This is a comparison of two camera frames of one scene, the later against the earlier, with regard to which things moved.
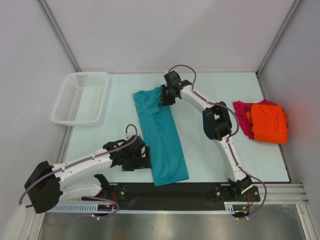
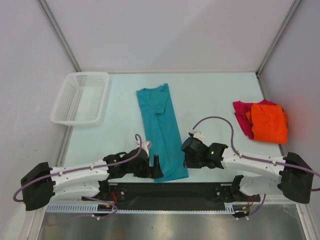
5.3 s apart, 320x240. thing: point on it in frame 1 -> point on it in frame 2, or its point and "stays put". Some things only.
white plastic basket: [81, 100] stays put
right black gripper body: [167, 96] -> [195, 162]
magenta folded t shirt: [241, 108] stays put
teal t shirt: [162, 136] stays put
